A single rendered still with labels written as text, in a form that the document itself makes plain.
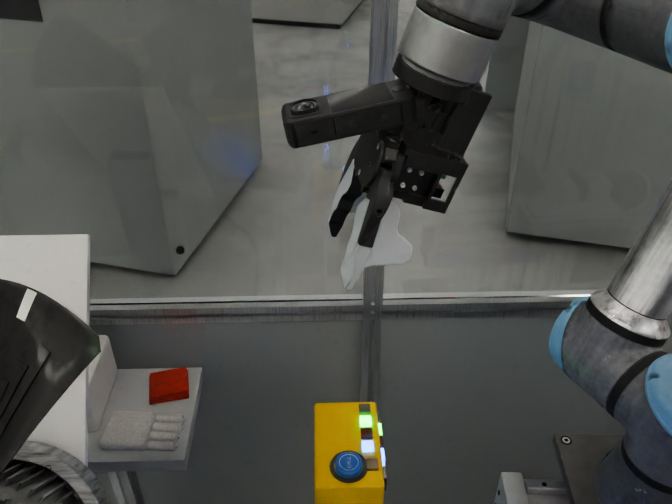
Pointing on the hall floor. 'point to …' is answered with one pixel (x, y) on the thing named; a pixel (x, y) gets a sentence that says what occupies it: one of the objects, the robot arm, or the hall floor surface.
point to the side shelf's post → (126, 487)
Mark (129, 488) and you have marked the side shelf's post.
